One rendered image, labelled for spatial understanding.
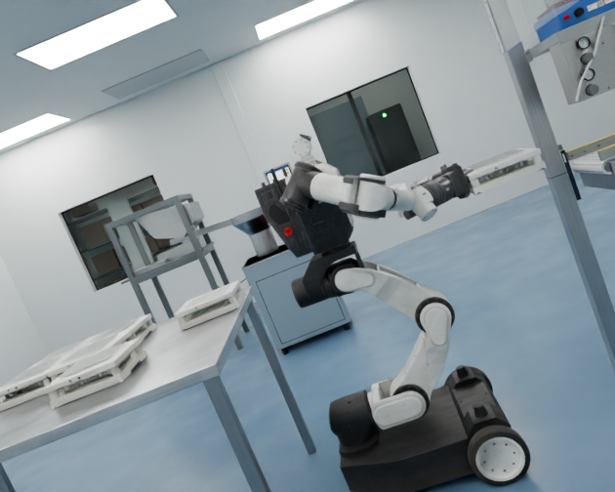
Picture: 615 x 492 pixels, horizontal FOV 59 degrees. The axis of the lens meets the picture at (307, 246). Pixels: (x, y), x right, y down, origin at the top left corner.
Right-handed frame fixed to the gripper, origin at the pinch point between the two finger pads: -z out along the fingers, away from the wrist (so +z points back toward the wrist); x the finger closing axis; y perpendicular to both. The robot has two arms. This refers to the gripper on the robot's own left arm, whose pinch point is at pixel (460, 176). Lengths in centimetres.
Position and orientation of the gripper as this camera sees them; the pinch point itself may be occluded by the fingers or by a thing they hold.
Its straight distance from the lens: 212.2
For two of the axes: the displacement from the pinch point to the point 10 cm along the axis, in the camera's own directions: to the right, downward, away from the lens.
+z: -8.9, 3.5, 2.9
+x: 4.0, 9.1, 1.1
